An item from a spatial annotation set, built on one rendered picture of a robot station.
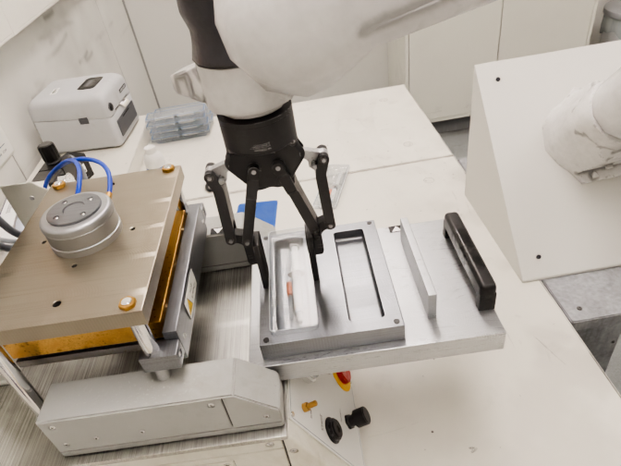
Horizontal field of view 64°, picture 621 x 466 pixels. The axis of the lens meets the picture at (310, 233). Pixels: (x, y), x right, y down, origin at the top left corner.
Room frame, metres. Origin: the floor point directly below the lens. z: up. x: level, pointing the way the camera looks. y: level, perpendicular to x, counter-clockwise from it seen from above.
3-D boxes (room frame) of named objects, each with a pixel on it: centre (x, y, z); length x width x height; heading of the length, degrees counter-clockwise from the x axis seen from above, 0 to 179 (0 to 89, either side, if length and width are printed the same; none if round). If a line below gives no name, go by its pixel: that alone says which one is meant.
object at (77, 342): (0.48, 0.25, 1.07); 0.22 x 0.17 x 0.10; 178
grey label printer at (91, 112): (1.47, 0.61, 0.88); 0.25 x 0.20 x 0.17; 84
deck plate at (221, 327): (0.47, 0.29, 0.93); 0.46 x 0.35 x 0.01; 88
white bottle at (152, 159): (1.13, 0.36, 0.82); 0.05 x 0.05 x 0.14
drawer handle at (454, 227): (0.46, -0.19, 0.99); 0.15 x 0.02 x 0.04; 178
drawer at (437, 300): (0.46, -0.06, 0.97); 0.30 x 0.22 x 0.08; 88
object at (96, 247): (0.49, 0.28, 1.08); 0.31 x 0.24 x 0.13; 178
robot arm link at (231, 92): (0.48, 0.05, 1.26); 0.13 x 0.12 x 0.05; 178
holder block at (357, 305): (0.46, -0.01, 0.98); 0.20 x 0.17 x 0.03; 178
